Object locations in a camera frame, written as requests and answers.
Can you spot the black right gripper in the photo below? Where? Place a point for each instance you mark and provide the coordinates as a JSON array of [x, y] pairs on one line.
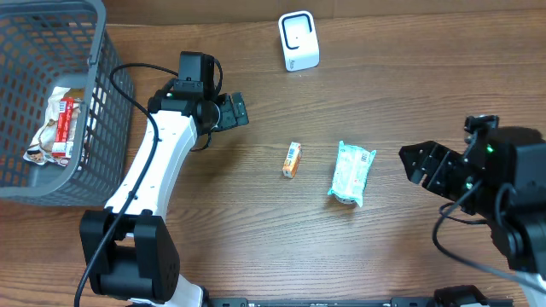
[[436, 156]]

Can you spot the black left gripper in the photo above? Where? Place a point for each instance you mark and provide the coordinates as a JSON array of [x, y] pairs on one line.
[[233, 112]]

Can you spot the small orange box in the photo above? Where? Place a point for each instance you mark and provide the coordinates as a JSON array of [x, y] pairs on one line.
[[292, 160]]

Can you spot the teal white tissue pack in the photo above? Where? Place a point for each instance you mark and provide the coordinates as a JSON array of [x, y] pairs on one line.
[[351, 171]]

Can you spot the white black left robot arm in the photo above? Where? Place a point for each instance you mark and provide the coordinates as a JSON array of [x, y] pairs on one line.
[[128, 250]]

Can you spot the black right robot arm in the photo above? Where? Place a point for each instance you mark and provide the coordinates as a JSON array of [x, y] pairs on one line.
[[501, 178]]

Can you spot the white barcode scanner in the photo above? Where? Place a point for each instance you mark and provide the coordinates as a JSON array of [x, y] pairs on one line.
[[299, 40]]

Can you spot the red snack bar box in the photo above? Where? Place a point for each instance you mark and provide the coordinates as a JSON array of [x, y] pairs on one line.
[[62, 145]]

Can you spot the white crumpled snack wrapper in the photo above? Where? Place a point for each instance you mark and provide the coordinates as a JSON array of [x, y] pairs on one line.
[[39, 150]]

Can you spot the grey plastic basket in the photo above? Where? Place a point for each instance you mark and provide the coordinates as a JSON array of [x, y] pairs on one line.
[[50, 44]]

